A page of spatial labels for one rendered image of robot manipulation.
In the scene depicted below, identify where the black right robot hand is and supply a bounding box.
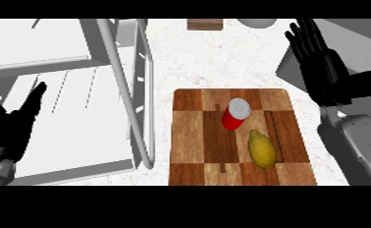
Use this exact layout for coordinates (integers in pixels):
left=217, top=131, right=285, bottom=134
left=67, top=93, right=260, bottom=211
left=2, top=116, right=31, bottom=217
left=285, top=19, right=371, bottom=107

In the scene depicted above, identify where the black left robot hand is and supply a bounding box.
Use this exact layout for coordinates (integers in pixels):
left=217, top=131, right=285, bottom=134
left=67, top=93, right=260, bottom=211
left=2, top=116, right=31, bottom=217
left=0, top=81, right=49, bottom=164

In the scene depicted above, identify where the red can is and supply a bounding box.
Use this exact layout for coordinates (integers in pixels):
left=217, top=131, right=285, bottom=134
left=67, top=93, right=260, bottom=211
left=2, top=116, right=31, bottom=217
left=221, top=97, right=252, bottom=132

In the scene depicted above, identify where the checkered wooden cutting board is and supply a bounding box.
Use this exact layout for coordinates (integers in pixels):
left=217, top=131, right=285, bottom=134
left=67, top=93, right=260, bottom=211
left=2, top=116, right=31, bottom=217
left=167, top=87, right=320, bottom=187

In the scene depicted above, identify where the brown cardboard box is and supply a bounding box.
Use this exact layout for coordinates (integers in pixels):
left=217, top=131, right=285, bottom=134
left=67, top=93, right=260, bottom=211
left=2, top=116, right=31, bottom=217
left=187, top=19, right=226, bottom=31

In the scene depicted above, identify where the grey flat appliance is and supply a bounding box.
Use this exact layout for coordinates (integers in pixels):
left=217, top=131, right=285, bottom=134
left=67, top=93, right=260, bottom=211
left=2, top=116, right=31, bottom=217
left=274, top=19, right=371, bottom=115

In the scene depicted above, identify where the pale grey round object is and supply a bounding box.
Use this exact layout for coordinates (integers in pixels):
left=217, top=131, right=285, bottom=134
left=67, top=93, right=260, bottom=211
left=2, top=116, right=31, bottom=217
left=237, top=19, right=279, bottom=29

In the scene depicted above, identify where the yellow lemon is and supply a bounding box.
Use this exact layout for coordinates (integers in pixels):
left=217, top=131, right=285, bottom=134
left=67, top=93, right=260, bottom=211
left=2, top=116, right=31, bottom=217
left=246, top=129, right=279, bottom=170

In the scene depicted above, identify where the white wire rack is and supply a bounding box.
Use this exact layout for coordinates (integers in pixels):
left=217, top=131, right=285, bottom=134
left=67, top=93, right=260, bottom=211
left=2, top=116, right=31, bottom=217
left=0, top=19, right=156, bottom=187

